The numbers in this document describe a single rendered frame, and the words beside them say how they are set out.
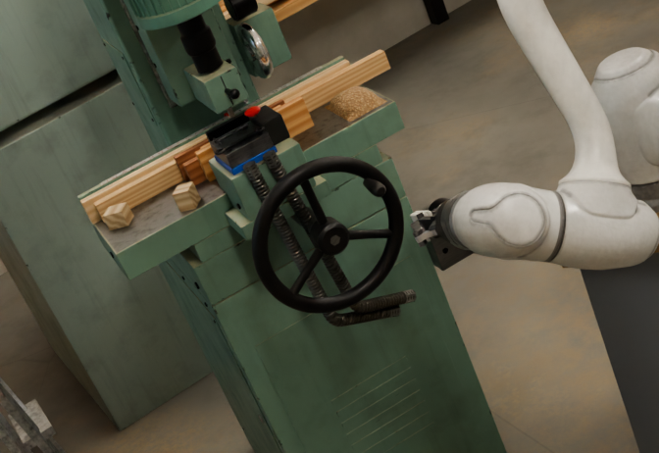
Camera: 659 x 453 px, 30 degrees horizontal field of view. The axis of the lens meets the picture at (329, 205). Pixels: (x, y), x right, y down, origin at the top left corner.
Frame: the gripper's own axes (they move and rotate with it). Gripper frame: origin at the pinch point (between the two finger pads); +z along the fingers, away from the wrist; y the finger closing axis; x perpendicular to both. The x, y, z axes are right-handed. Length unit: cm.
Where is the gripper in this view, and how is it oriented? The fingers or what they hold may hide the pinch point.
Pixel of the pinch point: (424, 220)
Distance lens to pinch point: 203.7
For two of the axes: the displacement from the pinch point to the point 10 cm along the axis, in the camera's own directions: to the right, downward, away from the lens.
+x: 4.7, 8.7, 1.1
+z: -2.4, 0.1, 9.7
